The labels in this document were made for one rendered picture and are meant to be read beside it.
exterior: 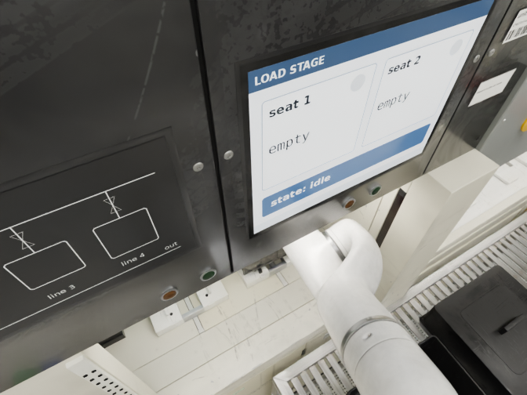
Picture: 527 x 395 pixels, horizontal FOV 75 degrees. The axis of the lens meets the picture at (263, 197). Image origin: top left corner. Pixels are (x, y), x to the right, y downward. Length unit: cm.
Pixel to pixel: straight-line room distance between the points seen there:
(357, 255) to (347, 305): 11
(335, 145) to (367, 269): 27
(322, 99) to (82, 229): 23
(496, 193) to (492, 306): 45
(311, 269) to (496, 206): 92
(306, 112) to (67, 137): 19
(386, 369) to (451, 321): 72
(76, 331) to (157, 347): 61
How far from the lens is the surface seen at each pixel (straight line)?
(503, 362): 116
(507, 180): 155
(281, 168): 35
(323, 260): 67
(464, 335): 114
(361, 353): 46
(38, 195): 27
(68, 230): 30
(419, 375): 42
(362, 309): 50
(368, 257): 61
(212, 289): 102
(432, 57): 42
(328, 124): 35
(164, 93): 25
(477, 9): 44
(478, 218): 138
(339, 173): 43
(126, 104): 24
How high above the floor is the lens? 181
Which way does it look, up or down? 50 degrees down
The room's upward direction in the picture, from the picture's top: straight up
